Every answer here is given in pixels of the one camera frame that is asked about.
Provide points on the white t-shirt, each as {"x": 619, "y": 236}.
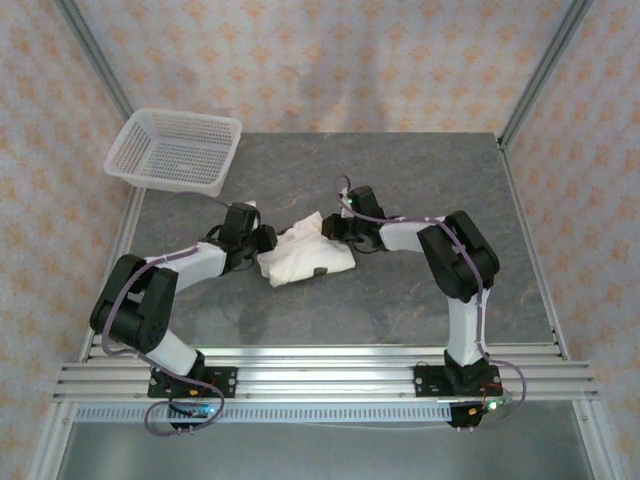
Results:
{"x": 305, "y": 255}

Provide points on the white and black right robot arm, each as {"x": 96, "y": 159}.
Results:
{"x": 460, "y": 250}

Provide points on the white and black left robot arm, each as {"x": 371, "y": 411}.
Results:
{"x": 195, "y": 262}

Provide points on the white perforated plastic basket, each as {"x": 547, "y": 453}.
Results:
{"x": 165, "y": 155}

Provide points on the circuit board with green light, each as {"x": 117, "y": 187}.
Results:
{"x": 475, "y": 411}
{"x": 197, "y": 411}

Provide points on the aluminium table side rail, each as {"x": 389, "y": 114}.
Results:
{"x": 532, "y": 250}
{"x": 131, "y": 215}

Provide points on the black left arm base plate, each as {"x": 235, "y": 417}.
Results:
{"x": 225, "y": 382}

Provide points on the aluminium rail beam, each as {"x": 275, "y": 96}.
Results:
{"x": 325, "y": 375}

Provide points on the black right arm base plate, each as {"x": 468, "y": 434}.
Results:
{"x": 425, "y": 382}

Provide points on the aluminium frame post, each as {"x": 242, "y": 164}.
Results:
{"x": 95, "y": 55}
{"x": 545, "y": 65}

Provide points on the aluminium frame leg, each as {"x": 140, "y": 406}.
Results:
{"x": 597, "y": 445}
{"x": 50, "y": 445}

